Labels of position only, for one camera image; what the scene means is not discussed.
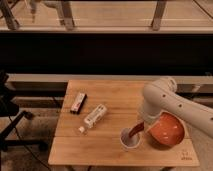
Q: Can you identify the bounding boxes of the clear plastic bottle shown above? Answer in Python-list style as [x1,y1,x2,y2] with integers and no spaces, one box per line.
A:
[78,104,107,133]

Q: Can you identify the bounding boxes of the orange bowl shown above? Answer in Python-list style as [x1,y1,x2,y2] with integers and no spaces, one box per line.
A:
[148,112,185,147]

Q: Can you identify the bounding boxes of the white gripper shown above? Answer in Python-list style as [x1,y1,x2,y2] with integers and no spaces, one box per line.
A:
[138,109,156,125]

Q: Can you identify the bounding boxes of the red chili pepper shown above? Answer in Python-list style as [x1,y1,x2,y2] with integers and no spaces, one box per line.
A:
[129,122,144,138]

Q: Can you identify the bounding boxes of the white ceramic cup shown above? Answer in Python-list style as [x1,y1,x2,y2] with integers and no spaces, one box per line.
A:
[120,128,140,150]

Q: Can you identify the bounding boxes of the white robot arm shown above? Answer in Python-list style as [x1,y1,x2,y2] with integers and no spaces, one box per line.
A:
[139,77,213,138]

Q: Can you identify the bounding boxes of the wooden table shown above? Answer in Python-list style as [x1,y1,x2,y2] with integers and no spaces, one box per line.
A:
[49,80,199,167]

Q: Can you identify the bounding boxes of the black chair base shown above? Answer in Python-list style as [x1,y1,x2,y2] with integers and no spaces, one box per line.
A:
[0,71,49,152]

